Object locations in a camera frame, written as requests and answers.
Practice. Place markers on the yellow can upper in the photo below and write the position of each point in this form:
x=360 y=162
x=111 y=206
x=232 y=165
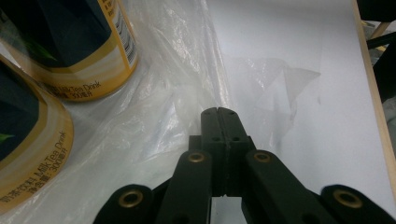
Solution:
x=77 y=37

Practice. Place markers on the orange label drink bottle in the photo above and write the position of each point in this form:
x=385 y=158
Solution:
x=28 y=140

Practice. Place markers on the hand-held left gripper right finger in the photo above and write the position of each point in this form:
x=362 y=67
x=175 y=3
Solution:
x=235 y=133

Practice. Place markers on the clear plastic bag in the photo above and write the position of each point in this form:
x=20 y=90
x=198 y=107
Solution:
x=155 y=105

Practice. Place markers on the black metal stand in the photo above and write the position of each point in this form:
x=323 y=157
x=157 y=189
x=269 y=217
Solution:
x=383 y=39

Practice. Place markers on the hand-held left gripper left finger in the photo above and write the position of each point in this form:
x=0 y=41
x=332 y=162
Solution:
x=214 y=130

